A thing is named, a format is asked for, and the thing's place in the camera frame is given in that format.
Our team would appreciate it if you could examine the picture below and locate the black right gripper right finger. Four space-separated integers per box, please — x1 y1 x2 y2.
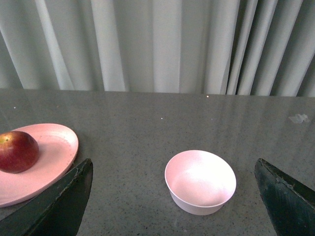
254 158 315 236

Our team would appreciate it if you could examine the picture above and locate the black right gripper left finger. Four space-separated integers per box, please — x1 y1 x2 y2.
0 159 93 236

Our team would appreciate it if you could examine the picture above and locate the red apple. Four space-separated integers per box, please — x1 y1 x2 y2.
0 131 39 174

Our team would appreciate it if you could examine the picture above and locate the pale pink bowl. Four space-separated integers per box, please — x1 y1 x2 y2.
164 150 237 215

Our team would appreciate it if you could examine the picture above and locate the pink plate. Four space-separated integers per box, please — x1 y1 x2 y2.
0 123 79 208

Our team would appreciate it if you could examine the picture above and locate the white paper scrap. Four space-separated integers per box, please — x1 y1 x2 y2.
288 114 310 124

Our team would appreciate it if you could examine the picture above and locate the white pleated curtain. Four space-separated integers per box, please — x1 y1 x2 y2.
0 0 315 97

